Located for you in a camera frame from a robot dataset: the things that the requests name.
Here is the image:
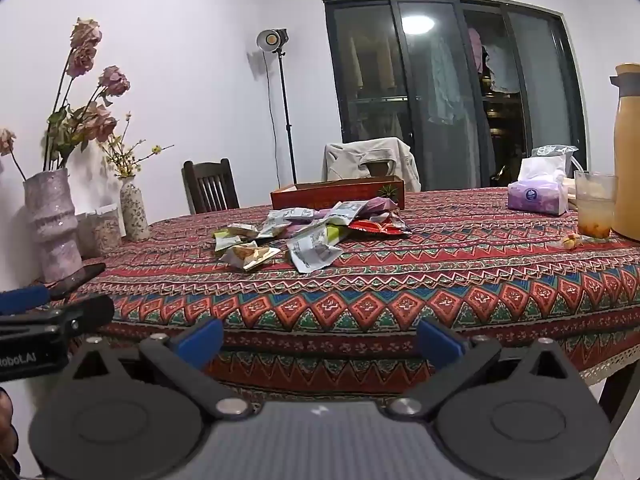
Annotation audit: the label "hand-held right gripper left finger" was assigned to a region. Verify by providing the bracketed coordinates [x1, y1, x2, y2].
[50, 317, 256, 421]

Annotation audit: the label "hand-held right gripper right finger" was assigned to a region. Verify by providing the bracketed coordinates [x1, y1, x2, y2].
[387, 317, 586, 421]

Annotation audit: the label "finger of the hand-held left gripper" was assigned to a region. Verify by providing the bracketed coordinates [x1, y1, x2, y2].
[47, 294, 117, 339]
[0, 286, 52, 315]

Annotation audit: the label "pile of snack packets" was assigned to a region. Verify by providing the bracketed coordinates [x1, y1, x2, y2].
[213, 197, 414, 275]

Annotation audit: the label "red cardboard box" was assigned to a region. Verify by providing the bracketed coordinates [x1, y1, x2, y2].
[270, 175, 406, 211]

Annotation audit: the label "person's left hand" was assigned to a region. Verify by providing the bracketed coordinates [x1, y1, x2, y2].
[0, 387, 22, 478]

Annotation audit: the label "black smartphone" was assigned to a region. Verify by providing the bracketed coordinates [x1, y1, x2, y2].
[49, 263, 107, 300]

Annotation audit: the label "speckled glass jar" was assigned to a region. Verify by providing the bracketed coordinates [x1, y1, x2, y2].
[76, 204, 126, 258]

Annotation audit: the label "small floral vase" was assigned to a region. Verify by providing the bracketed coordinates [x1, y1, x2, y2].
[119, 176, 151, 241]

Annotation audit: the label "dark wooden chair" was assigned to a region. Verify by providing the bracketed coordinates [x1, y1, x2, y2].
[181, 158, 241, 215]

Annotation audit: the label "yellow flower branches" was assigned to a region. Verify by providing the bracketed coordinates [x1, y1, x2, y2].
[100, 112, 175, 180]

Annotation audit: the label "purple tissue pack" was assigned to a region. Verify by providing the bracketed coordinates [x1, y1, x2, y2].
[507, 156, 571, 217]

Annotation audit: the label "wooden chair with jacket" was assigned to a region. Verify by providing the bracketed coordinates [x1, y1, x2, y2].
[364, 159, 397, 179]

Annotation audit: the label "dried pink flower bouquet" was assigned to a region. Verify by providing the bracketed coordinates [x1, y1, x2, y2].
[0, 17, 132, 182]

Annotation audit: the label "beige jacket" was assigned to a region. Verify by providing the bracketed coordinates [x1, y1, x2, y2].
[323, 138, 422, 194]

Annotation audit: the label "glass cup with drink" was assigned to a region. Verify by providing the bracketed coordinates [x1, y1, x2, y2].
[574, 170, 619, 239]

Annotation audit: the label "sliding glass door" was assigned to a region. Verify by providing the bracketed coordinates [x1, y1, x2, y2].
[322, 0, 589, 192]

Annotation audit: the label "hanging clothes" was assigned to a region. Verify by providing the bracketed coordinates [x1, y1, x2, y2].
[429, 25, 522, 127]

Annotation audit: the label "yellow thermos jug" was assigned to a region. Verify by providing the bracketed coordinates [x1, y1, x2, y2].
[609, 63, 640, 242]

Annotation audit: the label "studio light on stand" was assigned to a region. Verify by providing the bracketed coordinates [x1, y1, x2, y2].
[256, 27, 299, 185]

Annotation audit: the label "black cable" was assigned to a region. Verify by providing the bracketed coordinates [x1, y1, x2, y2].
[263, 52, 282, 186]

